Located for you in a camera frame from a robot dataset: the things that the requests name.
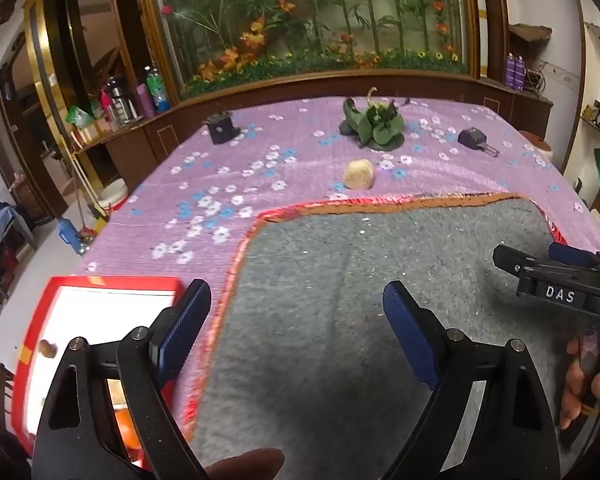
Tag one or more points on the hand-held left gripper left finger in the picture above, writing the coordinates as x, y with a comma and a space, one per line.
180, 330

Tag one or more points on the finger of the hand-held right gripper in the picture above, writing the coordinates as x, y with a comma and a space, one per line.
572, 255
510, 260

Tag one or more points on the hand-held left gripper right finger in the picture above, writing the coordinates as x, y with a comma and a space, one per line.
410, 330

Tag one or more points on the red box with white inside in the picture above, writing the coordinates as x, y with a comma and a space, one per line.
105, 310

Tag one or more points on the brown longan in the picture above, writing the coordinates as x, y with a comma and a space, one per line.
47, 347

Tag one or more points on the person's right hand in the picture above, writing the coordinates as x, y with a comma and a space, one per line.
574, 385

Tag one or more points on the person's left hand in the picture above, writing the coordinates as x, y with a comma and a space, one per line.
245, 465

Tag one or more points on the grey felt mat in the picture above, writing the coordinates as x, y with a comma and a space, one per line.
330, 310

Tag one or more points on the round white pot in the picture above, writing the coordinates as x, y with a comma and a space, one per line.
536, 147

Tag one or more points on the black car key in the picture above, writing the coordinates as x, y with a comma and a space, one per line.
475, 140

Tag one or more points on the metal kettle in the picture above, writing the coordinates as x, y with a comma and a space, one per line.
84, 247

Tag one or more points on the white plastic bucket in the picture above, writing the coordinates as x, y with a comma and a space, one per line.
112, 197

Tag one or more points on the blue thermos jug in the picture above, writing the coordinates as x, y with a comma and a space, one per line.
67, 232

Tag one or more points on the beige walnut on tablecloth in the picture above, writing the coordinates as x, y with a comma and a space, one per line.
359, 174

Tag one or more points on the purple floral tablecloth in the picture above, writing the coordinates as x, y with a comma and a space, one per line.
230, 160

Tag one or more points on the yellow broom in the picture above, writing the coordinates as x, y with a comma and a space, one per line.
78, 180

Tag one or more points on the green leafy vegetable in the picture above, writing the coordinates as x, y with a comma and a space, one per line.
375, 122

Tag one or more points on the dark wooden sideboard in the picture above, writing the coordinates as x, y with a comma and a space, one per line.
180, 130

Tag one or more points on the blue table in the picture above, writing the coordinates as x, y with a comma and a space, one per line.
2, 232

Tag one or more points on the slatted wooden cabinet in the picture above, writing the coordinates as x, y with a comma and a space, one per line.
27, 195

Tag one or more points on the small cardboard box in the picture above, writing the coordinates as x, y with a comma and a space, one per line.
87, 131

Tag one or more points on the wooden root decoration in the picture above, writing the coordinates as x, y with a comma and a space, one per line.
530, 35

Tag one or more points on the purple bottle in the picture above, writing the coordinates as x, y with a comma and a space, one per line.
145, 100

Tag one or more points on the green plastic bag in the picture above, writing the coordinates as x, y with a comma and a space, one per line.
77, 117

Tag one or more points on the red thermos flask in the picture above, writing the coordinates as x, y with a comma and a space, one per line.
105, 102

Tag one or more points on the green plastic bottle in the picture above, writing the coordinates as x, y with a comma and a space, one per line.
156, 87

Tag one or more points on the golden pillar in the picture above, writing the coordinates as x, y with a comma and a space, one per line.
42, 60

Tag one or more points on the artificial flower display case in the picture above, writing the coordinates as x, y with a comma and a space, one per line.
305, 20

